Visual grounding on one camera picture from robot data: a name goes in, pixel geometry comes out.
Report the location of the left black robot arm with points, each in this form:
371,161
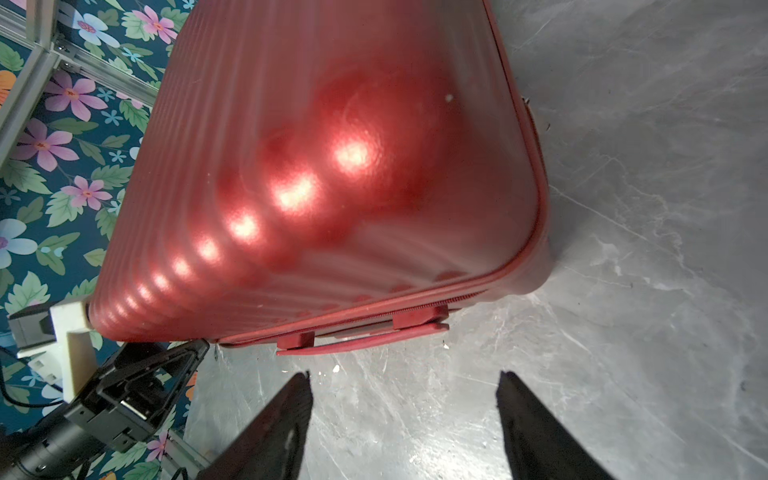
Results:
40,452

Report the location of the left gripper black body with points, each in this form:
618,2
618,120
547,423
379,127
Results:
131,395

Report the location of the aluminium cage frame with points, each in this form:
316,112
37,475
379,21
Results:
36,30

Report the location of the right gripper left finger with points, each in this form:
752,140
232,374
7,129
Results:
273,444

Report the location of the red hard-shell suitcase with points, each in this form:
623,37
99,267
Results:
327,176

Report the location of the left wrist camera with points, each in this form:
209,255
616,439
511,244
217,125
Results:
55,338

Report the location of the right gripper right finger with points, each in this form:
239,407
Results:
537,445

